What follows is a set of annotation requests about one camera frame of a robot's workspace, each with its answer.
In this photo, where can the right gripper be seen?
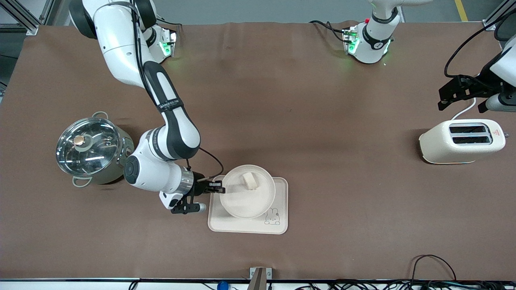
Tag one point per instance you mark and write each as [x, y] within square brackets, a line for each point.
[200, 187]

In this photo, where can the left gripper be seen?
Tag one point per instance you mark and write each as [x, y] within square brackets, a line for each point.
[480, 83]

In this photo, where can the round cream plate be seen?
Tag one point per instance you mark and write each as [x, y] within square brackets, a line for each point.
[242, 201]

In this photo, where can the white steamed bun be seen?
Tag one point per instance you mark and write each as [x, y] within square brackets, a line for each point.
[250, 181]

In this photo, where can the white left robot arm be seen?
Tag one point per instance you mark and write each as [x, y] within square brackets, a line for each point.
[375, 36]

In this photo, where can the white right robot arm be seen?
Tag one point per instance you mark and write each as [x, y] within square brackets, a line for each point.
[121, 40]

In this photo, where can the cream rabbit print tray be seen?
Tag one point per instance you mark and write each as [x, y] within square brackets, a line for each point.
[250, 226]

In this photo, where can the white two-slot toaster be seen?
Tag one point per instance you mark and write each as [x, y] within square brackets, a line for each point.
[443, 147]

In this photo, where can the blue round knob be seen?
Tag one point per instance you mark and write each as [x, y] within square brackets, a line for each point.
[222, 286]

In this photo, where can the glass pot lid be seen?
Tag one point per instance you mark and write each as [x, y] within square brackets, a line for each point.
[88, 147]

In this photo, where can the aluminium frame profile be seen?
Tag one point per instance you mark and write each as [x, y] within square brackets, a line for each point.
[24, 16]
[498, 14]

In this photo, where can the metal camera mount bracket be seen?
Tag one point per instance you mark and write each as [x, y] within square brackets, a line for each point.
[260, 278]

